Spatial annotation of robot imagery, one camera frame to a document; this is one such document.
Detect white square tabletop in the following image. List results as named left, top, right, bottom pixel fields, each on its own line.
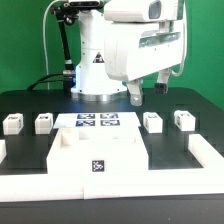
left=47, top=127, right=148, bottom=175

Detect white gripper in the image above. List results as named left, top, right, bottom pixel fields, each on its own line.
left=104, top=21, right=184, bottom=106

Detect white left fence block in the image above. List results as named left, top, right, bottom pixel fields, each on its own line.
left=0, top=140, right=7, bottom=164

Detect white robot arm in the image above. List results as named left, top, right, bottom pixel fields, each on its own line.
left=68, top=0, right=186, bottom=106

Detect white front fence bar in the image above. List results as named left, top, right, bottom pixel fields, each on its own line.
left=0, top=168, right=224, bottom=202

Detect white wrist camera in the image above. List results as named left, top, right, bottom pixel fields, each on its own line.
left=104, top=0, right=183, bottom=22

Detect white fence bar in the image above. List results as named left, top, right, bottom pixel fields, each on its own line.
left=188, top=134, right=224, bottom=169
left=0, top=168, right=224, bottom=202

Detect white sheet with tags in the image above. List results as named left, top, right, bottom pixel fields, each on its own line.
left=54, top=112, right=141, bottom=129

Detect white right fence bar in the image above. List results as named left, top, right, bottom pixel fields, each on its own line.
left=188, top=134, right=224, bottom=169

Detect white cable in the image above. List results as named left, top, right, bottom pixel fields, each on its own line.
left=41, top=0, right=63, bottom=90

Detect black cables on table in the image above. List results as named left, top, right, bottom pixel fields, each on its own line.
left=26, top=73, right=75, bottom=92

